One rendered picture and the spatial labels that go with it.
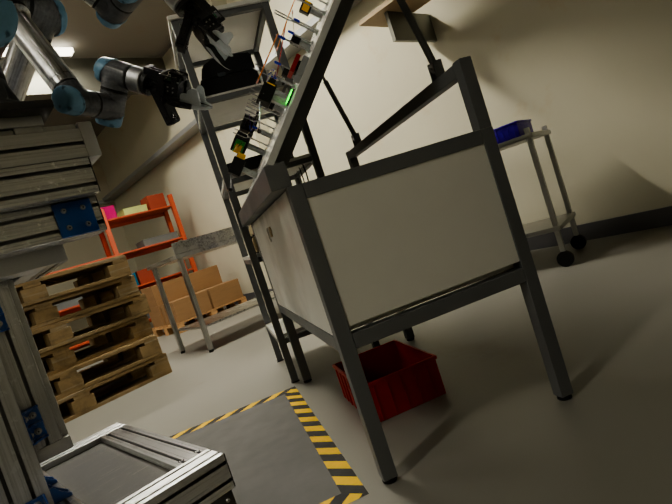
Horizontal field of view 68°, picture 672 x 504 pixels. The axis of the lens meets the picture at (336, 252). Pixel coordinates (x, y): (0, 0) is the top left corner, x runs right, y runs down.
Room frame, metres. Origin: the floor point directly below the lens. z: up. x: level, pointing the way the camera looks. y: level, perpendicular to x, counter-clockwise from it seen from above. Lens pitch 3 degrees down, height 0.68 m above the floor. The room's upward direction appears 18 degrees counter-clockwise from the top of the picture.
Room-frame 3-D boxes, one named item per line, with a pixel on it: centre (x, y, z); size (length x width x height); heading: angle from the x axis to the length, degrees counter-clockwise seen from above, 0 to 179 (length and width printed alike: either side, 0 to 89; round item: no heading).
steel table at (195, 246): (4.82, 0.78, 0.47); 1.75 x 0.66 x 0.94; 131
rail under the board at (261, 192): (1.81, 0.22, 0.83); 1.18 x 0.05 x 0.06; 14
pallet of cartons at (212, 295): (6.66, 1.98, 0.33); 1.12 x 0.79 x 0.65; 131
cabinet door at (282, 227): (1.55, 0.13, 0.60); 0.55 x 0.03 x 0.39; 14
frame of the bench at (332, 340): (1.89, -0.09, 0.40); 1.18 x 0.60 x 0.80; 14
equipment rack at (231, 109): (2.76, 0.24, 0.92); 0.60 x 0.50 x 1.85; 14
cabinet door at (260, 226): (2.08, 0.26, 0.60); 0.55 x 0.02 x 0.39; 14
